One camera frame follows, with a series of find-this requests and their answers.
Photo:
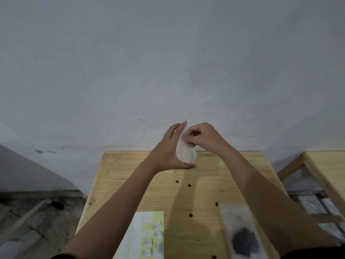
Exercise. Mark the person's black shirt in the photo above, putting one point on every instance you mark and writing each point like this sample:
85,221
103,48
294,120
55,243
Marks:
310,253

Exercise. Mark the person's left forearm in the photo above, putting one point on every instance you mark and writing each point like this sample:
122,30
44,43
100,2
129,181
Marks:
113,213

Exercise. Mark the pale yellow label sheet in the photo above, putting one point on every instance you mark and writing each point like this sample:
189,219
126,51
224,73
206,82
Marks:
137,226

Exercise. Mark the person's right hand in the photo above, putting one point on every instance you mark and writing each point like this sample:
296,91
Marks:
209,138

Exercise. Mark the light wooden side table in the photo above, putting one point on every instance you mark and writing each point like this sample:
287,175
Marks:
326,167

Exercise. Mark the person's left hand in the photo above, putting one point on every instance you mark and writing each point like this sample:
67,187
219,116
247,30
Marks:
164,156

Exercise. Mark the wooden stick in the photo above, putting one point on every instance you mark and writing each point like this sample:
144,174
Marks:
24,218

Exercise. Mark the person's right forearm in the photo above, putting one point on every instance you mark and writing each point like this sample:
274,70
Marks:
275,207

